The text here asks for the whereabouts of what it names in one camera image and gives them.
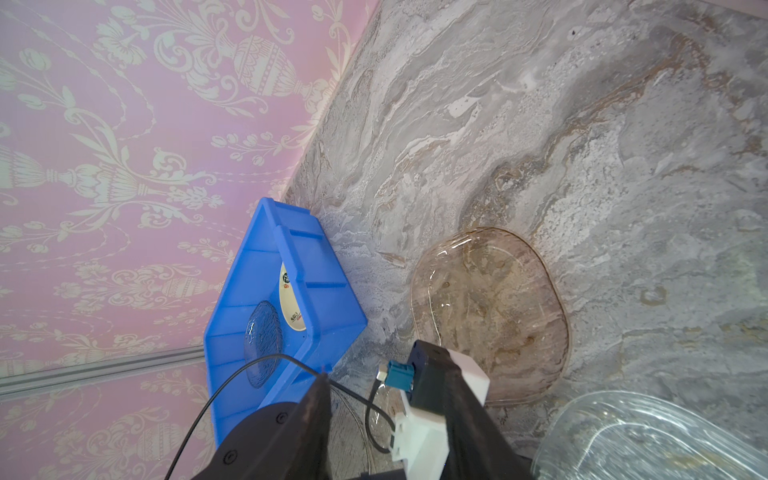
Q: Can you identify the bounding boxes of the large clear glass plate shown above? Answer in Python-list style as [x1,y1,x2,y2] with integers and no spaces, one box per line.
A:
[532,391,767,479]

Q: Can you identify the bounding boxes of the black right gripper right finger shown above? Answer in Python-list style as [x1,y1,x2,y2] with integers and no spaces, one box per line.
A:
[438,372,533,479]

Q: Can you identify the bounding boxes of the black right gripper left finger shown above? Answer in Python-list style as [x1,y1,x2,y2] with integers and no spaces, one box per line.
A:
[196,374,332,480]

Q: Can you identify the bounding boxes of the cream plate with calligraphy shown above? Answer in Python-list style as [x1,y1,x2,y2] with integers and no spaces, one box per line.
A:
[278,264,306,332]

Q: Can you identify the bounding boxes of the blue plastic bin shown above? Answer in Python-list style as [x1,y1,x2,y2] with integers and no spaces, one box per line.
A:
[203,198,367,443]

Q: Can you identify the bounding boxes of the left aluminium corner post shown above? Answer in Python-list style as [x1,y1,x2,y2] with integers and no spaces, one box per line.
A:
[1,346,204,401]

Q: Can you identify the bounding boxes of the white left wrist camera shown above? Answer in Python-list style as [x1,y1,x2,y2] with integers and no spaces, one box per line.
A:
[375,340,490,479]

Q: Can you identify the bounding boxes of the pink glass plate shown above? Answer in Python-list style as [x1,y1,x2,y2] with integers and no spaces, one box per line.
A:
[410,227,570,405]

